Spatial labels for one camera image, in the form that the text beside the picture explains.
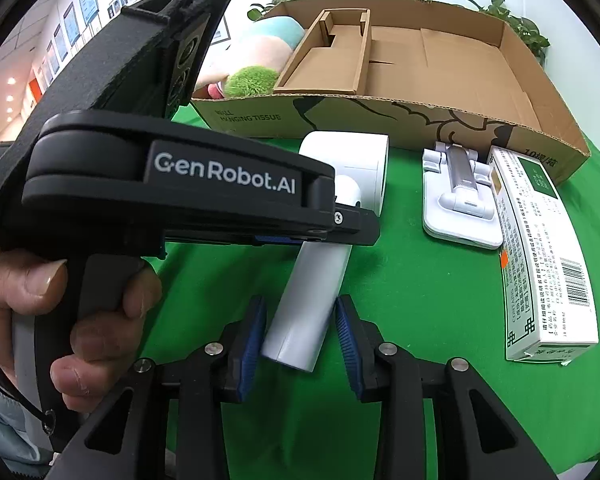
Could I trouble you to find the small green potted plant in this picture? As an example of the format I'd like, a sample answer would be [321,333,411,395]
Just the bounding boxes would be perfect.
[462,0,551,68]

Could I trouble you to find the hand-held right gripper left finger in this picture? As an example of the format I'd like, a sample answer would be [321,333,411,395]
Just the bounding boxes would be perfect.
[45,295,268,480]

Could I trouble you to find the black cable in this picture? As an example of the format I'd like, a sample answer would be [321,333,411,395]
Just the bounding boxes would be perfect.
[0,340,56,431]

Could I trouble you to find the pink and teal plush toy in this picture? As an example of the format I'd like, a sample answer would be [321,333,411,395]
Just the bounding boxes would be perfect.
[192,15,306,101]

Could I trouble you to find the person's left hand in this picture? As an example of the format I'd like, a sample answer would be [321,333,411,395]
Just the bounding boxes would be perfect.
[0,249,163,413]

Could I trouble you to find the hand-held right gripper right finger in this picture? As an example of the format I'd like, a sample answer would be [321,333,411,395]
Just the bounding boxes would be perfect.
[334,294,546,480]

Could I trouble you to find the large cardboard box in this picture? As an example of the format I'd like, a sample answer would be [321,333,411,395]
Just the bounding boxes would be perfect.
[190,0,592,185]

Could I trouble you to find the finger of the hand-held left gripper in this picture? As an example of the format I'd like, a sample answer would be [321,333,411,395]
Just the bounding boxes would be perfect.
[252,205,381,248]

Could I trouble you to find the white phone stand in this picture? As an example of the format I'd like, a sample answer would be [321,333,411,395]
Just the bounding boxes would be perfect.
[422,142,503,251]

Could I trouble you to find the green tablecloth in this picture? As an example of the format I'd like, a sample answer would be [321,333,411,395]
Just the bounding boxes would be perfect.
[140,105,600,480]

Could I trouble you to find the group of framed wall documents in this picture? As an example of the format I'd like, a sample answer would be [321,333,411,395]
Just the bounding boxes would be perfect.
[45,0,231,83]

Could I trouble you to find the white hair dryer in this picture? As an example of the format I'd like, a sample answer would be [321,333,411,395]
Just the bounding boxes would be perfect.
[260,131,391,373]

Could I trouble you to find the small brown cardboard box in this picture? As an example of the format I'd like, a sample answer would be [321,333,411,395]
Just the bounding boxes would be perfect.
[272,8,372,97]

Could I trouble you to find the white and green medicine box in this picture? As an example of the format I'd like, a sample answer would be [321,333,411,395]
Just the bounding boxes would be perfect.
[486,146,600,363]

